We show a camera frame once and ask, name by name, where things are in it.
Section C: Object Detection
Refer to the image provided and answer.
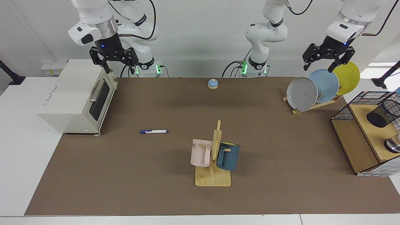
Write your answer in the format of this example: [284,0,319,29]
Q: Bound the light blue plate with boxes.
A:
[308,69,340,103]

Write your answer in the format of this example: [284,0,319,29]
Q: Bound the wooden cup stand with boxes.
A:
[195,120,232,187]

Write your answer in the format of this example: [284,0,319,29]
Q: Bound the wooden plate rack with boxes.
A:
[282,86,343,115]

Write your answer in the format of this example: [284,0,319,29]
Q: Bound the dark blue cup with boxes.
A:
[216,142,240,171]

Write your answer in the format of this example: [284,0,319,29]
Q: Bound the black mesh pen holder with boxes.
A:
[366,94,400,128]

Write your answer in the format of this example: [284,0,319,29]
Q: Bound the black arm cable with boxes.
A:
[286,0,395,36]
[108,0,157,40]

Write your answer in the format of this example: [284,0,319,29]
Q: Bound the pale toaster oven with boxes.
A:
[37,59,118,135]

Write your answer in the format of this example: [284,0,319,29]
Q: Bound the brown table cloth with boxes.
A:
[24,77,400,216]

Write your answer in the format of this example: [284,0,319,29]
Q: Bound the yellow plate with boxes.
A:
[331,61,361,96]

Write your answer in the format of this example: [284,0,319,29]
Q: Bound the grey plate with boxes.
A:
[287,77,318,111]

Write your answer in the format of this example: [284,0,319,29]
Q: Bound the wire basket with wooden floor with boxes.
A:
[331,91,400,177]

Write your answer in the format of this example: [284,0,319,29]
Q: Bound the black base cable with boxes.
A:
[120,62,138,78]
[222,60,247,78]

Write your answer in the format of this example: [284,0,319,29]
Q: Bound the black clamp stand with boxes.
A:
[0,60,26,85]
[371,61,400,89]

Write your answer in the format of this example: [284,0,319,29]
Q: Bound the pink cup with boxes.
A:
[190,139,213,168]

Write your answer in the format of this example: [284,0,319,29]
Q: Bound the glass lid with metal rim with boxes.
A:
[384,133,400,153]

